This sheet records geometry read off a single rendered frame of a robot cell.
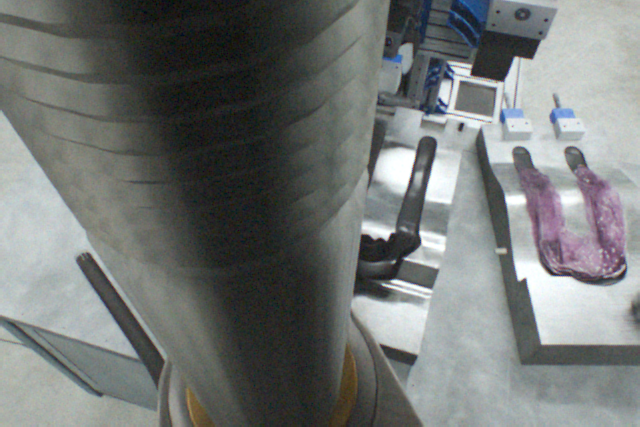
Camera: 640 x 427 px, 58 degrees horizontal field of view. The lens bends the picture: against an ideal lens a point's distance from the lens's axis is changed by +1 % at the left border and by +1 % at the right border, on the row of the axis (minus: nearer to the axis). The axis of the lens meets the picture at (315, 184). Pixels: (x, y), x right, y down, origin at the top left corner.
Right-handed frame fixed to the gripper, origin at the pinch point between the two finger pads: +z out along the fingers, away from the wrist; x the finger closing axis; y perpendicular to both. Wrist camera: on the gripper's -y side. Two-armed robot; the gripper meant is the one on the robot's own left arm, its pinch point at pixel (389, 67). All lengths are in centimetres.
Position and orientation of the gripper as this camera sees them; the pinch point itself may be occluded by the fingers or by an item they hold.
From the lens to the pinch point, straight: 122.4
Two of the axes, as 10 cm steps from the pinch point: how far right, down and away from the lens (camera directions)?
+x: -9.4, -2.8, 1.9
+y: 3.3, -7.8, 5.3
